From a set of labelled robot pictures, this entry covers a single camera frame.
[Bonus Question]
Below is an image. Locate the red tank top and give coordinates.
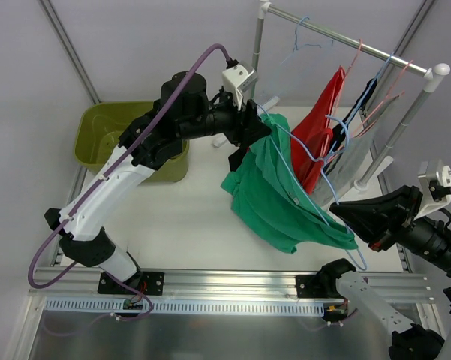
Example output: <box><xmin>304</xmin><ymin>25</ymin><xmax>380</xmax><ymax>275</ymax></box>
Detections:
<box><xmin>290</xmin><ymin>66</ymin><xmax>346</xmax><ymax>195</ymax></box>

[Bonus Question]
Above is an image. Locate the green tank top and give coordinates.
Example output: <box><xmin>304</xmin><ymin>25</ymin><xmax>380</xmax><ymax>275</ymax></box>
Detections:
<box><xmin>221</xmin><ymin>113</ymin><xmax>358</xmax><ymax>254</ymax></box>

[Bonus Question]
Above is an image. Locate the black tank top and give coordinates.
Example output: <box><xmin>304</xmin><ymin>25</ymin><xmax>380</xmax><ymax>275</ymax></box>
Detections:
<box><xmin>228</xmin><ymin>148</ymin><xmax>248</xmax><ymax>172</ymax></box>

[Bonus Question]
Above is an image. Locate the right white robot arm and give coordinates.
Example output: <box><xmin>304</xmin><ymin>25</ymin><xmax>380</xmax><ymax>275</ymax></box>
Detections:
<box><xmin>308</xmin><ymin>182</ymin><xmax>451</xmax><ymax>359</ymax></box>

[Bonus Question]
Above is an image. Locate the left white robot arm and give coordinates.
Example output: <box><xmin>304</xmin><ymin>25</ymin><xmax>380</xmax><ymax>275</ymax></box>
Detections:
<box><xmin>44</xmin><ymin>64</ymin><xmax>271</xmax><ymax>293</ymax></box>

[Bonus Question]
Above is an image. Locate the grey tank top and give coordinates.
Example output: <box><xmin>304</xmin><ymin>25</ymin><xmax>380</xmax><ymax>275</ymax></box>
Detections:
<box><xmin>314</xmin><ymin>127</ymin><xmax>378</xmax><ymax>207</ymax></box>

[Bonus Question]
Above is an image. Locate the blue hanger with black top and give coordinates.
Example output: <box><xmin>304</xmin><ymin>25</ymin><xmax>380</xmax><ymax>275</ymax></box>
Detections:
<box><xmin>328</xmin><ymin>54</ymin><xmax>393</xmax><ymax>158</ymax></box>

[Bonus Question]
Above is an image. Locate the olive green plastic basket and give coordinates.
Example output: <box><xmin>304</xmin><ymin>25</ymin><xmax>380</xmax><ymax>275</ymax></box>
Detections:
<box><xmin>74</xmin><ymin>101</ymin><xmax>189</xmax><ymax>183</ymax></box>

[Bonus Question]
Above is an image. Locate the silver white clothes rack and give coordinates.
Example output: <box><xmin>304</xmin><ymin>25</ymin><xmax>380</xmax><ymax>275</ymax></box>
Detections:
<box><xmin>212</xmin><ymin>0</ymin><xmax>451</xmax><ymax>194</ymax></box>

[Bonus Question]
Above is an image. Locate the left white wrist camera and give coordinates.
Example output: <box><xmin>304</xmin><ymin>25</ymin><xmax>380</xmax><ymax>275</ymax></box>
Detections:
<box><xmin>221</xmin><ymin>59</ymin><xmax>258</xmax><ymax>110</ymax></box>

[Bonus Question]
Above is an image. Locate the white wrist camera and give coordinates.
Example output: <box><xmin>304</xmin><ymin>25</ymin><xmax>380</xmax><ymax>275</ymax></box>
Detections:
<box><xmin>221</xmin><ymin>59</ymin><xmax>258</xmax><ymax>110</ymax></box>
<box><xmin>415</xmin><ymin>160</ymin><xmax>451</xmax><ymax>220</ymax></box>

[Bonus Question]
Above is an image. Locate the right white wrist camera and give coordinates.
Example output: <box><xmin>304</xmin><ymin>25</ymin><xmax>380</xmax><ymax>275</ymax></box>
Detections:
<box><xmin>415</xmin><ymin>160</ymin><xmax>451</xmax><ymax>220</ymax></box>

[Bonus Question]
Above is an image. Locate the white slotted cable duct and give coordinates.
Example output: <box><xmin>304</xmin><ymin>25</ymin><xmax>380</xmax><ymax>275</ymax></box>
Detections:
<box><xmin>44</xmin><ymin>297</ymin><xmax>325</xmax><ymax>317</ymax></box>

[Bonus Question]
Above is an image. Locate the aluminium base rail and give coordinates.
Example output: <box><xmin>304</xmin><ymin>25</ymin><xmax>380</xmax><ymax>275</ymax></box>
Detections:
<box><xmin>39</xmin><ymin>267</ymin><xmax>436</xmax><ymax>304</ymax></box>

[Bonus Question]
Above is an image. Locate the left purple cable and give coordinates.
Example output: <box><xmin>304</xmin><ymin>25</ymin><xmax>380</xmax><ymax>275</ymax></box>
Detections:
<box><xmin>27</xmin><ymin>43</ymin><xmax>238</xmax><ymax>323</ymax></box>

